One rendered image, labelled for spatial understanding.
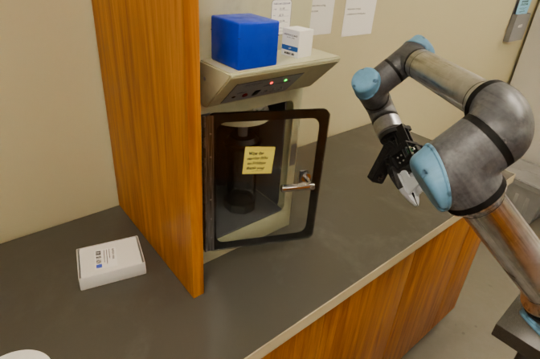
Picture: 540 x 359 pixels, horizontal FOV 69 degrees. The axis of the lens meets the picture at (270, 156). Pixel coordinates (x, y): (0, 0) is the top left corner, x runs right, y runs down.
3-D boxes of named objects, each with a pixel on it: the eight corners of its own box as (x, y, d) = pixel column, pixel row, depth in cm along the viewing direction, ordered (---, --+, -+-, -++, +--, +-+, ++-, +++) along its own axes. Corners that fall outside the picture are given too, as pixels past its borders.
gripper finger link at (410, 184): (423, 196, 94) (409, 163, 99) (404, 206, 98) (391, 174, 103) (431, 197, 96) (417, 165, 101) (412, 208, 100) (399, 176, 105)
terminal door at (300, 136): (206, 250, 108) (205, 112, 89) (311, 236, 116) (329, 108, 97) (207, 252, 107) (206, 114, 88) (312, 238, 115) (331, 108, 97)
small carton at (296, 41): (280, 54, 92) (283, 27, 89) (294, 51, 96) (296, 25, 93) (296, 59, 89) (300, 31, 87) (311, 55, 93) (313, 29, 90)
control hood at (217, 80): (198, 104, 88) (198, 59, 83) (304, 83, 107) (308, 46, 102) (228, 122, 80) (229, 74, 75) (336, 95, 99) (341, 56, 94)
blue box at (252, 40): (210, 59, 84) (210, 14, 80) (248, 54, 90) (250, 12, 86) (238, 71, 77) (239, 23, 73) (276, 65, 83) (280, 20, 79)
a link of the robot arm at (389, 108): (356, 90, 115) (365, 104, 122) (368, 120, 109) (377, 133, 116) (382, 77, 112) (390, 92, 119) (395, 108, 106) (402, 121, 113)
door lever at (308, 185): (275, 184, 103) (276, 175, 102) (309, 181, 105) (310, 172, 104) (281, 195, 98) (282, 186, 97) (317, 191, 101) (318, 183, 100)
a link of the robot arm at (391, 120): (367, 126, 112) (386, 132, 116) (372, 140, 109) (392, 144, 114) (386, 111, 107) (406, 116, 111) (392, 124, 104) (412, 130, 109)
